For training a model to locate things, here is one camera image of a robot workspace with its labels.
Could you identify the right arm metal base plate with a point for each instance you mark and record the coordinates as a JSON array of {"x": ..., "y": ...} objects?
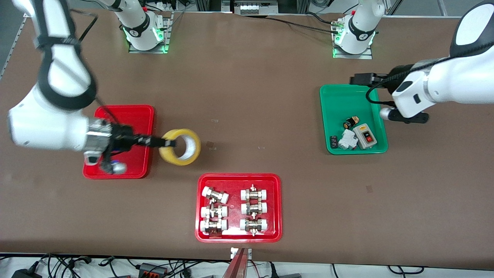
[{"x": 166, "y": 34}]

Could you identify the black box orange connectors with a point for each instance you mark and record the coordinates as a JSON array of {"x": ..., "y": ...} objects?
[{"x": 152, "y": 269}]

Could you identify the metal pipe fitting white caps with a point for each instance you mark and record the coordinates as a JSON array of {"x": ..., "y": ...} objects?
[
  {"x": 213, "y": 226},
  {"x": 214, "y": 211},
  {"x": 254, "y": 208},
  {"x": 254, "y": 194},
  {"x": 215, "y": 195},
  {"x": 253, "y": 225}
]

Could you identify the black power adapter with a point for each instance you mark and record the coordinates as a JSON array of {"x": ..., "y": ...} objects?
[{"x": 23, "y": 273}]

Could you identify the white circuit breaker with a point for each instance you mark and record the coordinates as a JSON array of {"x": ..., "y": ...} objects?
[{"x": 348, "y": 139}]

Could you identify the black round brass component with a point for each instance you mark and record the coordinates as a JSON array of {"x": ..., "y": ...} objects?
[{"x": 348, "y": 124}]

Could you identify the green plastic tray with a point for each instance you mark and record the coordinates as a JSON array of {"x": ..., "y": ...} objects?
[{"x": 339, "y": 104}]

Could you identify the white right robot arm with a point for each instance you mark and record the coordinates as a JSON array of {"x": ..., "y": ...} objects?
[{"x": 46, "y": 127}]

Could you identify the red plastic tray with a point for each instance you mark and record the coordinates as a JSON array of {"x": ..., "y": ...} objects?
[
  {"x": 234, "y": 208},
  {"x": 131, "y": 116}
]

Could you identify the small silver bracket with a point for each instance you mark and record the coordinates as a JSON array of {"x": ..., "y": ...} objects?
[{"x": 233, "y": 253}]

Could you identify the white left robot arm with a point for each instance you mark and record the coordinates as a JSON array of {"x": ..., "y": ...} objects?
[{"x": 455, "y": 81}]

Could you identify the yellow tape roll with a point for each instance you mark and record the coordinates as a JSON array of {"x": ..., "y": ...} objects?
[{"x": 181, "y": 159}]

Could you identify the red metal bar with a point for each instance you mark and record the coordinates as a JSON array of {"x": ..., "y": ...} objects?
[{"x": 236, "y": 268}]

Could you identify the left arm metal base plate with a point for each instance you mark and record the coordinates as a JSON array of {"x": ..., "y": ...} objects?
[{"x": 353, "y": 55}]

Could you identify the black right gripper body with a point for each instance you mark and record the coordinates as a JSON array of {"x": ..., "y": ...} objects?
[{"x": 122, "y": 138}]

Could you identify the small black electrical component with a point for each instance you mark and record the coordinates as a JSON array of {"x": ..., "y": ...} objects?
[{"x": 334, "y": 141}]

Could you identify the dark aluminium frame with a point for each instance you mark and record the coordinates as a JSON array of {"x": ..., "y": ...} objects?
[{"x": 208, "y": 4}]

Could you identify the white terminal block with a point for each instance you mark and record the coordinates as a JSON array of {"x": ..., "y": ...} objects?
[{"x": 252, "y": 8}]

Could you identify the grey push button switch box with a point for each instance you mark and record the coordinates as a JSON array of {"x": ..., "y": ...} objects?
[{"x": 364, "y": 136}]

